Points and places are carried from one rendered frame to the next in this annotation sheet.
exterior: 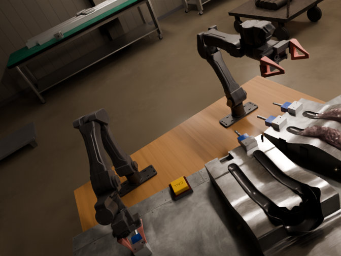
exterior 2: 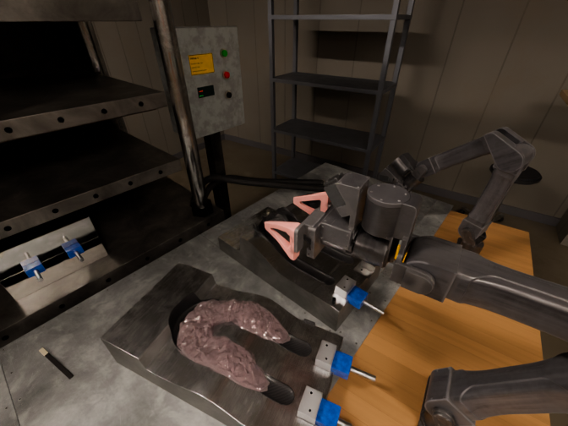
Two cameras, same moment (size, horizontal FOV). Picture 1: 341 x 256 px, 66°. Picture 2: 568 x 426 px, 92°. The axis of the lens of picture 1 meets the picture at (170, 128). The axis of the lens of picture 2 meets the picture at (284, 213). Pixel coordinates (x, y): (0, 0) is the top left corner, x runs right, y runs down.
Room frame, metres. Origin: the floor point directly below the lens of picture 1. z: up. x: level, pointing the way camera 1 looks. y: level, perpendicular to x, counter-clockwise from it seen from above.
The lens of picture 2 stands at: (0.96, -0.72, 1.50)
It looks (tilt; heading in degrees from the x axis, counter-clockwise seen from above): 35 degrees down; 135
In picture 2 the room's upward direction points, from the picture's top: straight up
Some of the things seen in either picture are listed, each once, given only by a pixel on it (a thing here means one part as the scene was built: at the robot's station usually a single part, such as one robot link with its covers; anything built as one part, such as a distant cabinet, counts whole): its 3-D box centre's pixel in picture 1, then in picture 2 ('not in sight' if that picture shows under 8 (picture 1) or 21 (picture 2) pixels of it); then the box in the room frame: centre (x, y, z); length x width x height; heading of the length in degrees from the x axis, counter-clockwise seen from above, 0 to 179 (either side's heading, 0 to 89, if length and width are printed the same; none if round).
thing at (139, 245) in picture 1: (137, 238); not in sight; (0.60, 0.28, 0.83); 0.13 x 0.05 x 0.05; 9
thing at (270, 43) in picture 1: (266, 39); (341, 206); (0.76, -0.40, 1.25); 0.07 x 0.06 x 0.11; 102
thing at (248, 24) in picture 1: (247, 37); (401, 234); (0.86, -0.38, 1.24); 0.12 x 0.09 x 0.12; 12
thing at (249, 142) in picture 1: (243, 138); (360, 299); (0.77, -0.25, 0.89); 0.13 x 0.05 x 0.05; 4
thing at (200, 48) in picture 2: not in sight; (220, 188); (-0.22, -0.04, 0.73); 0.30 x 0.22 x 1.47; 94
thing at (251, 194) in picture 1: (271, 183); (297, 240); (0.51, -0.22, 0.92); 0.35 x 0.16 x 0.09; 4
